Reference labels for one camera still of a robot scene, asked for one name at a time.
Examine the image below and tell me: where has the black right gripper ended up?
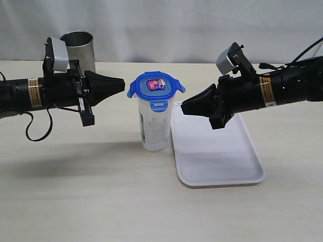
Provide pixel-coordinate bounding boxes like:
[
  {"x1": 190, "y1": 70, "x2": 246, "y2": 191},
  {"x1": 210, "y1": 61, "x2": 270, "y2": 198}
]
[{"x1": 181, "y1": 42, "x2": 264, "y2": 130}]

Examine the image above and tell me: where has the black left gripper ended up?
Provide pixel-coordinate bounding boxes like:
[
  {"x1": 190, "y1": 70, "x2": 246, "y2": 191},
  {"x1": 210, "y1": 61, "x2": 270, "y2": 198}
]
[{"x1": 42, "y1": 41, "x2": 125, "y2": 127}]

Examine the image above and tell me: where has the stainless steel tumbler cup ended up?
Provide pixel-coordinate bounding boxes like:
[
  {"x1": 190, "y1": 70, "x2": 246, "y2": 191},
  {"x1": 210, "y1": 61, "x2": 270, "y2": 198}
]
[{"x1": 60, "y1": 31, "x2": 96, "y2": 73}]

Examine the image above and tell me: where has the blue plastic lid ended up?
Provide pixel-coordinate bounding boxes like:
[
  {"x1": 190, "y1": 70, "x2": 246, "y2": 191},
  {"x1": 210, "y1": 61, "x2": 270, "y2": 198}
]
[{"x1": 127, "y1": 71, "x2": 186, "y2": 112}]

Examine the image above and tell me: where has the clear plastic tall container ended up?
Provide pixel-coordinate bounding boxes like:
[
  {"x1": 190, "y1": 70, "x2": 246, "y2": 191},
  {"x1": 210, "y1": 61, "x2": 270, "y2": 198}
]
[{"x1": 138, "y1": 97, "x2": 174, "y2": 152}]

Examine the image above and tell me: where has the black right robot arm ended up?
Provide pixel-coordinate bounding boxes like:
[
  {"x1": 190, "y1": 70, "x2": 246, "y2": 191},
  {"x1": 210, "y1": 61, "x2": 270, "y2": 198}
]
[{"x1": 181, "y1": 42, "x2": 322, "y2": 130}]

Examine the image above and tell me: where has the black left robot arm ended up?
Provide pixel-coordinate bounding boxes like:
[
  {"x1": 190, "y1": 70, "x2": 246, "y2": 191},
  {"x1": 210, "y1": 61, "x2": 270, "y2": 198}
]
[{"x1": 1, "y1": 37, "x2": 125, "y2": 127}]

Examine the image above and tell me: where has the white rectangular plastic tray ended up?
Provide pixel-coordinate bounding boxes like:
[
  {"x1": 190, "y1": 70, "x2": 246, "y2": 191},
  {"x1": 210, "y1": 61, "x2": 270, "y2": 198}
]
[{"x1": 171, "y1": 101, "x2": 265, "y2": 189}]

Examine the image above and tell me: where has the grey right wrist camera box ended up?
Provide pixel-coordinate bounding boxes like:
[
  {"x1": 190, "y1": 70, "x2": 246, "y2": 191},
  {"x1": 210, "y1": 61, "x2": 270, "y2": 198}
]
[{"x1": 216, "y1": 46, "x2": 236, "y2": 75}]

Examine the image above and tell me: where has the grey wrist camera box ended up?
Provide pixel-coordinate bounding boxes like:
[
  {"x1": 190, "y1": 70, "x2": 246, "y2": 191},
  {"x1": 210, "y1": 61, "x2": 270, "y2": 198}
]
[
  {"x1": 45, "y1": 37, "x2": 69, "y2": 72},
  {"x1": 216, "y1": 46, "x2": 236, "y2": 75}
]

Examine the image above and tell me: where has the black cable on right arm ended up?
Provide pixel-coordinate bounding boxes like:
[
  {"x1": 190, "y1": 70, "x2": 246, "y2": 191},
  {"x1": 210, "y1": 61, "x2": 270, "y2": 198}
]
[{"x1": 258, "y1": 36, "x2": 323, "y2": 74}]

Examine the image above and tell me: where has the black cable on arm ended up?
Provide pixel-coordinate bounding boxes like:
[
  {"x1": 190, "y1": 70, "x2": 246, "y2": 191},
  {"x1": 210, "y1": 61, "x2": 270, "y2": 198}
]
[
  {"x1": 258, "y1": 36, "x2": 323, "y2": 74},
  {"x1": 0, "y1": 72, "x2": 81, "y2": 142}
]

